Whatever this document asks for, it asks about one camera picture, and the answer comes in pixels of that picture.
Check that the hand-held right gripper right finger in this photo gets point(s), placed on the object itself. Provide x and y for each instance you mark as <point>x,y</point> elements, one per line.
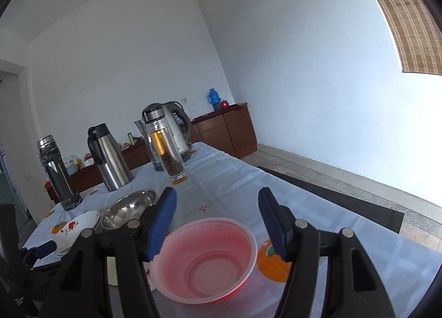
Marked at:
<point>274,224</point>

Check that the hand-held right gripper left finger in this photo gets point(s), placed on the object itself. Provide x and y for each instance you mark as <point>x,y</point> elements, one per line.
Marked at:
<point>160,224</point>

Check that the black thermos bottle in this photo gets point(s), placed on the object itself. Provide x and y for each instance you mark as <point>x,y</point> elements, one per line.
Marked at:
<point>58,172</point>

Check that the bamboo window blind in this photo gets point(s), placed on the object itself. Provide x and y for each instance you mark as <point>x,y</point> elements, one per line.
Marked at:
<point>407,27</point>

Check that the green tin can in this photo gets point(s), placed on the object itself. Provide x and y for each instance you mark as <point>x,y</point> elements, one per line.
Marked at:
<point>130,139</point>

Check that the brown wooden sideboard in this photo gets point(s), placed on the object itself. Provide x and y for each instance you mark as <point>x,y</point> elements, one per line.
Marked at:
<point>238,131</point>

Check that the steel bowl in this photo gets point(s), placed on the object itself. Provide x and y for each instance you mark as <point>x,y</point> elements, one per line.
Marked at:
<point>127,205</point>

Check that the pale blue printed tablecloth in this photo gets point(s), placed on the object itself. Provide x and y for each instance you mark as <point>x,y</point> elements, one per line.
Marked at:
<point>224,179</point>

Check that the green door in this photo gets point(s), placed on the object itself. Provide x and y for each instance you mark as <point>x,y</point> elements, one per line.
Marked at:
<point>7,186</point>

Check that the glass tea bottle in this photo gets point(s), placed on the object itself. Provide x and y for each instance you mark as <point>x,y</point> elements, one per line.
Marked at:
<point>164,145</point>

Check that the steel electric kettle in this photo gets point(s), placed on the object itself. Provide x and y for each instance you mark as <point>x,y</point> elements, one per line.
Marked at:
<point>181,134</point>

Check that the red flower white plate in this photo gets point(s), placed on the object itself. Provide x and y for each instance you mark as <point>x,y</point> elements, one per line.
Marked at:
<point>74,226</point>

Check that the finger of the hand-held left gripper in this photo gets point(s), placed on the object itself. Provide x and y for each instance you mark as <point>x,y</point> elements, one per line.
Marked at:
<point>45,249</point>

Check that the blue thermos flask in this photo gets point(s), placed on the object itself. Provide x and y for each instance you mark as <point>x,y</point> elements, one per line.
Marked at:
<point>214,98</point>

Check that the pink plastic bowl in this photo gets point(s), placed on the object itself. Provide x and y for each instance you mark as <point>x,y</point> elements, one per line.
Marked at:
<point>207,262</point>

